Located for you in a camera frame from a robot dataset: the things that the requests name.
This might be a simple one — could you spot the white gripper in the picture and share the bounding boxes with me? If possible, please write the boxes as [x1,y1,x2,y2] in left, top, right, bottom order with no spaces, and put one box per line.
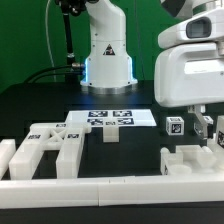
[154,8,224,139]

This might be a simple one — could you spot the white chair seat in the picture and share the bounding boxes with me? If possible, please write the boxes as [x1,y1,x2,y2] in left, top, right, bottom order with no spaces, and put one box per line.
[160,145,224,175]

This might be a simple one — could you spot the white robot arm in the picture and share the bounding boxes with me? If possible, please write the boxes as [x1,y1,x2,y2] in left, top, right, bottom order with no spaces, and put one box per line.
[81,0,224,138]

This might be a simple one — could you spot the white tagged cube right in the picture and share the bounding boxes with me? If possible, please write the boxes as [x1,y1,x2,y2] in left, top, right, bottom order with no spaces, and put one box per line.
[203,116,214,125]

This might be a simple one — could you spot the white tagged cube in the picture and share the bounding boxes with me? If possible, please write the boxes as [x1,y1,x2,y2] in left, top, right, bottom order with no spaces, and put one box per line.
[166,117,184,135]
[203,116,214,125]

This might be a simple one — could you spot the white tagged cube left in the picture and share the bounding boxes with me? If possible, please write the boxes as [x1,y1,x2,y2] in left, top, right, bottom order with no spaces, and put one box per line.
[166,117,184,135]

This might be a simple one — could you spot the white tagged base sheet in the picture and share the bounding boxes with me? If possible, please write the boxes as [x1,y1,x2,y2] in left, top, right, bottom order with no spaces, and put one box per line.
[65,109,156,127]

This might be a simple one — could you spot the white U-shaped fence wall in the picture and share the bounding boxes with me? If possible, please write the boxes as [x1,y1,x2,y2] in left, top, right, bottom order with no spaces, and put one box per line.
[0,139,224,209]

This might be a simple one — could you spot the white chair back frame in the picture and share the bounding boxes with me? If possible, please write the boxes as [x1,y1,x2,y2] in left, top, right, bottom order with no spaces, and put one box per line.
[9,123,92,180]

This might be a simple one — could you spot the black cables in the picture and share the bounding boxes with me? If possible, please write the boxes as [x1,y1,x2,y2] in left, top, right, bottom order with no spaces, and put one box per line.
[22,61,86,84]

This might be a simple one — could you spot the white cable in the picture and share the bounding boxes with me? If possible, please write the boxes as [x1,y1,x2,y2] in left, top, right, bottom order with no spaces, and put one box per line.
[44,0,58,83]

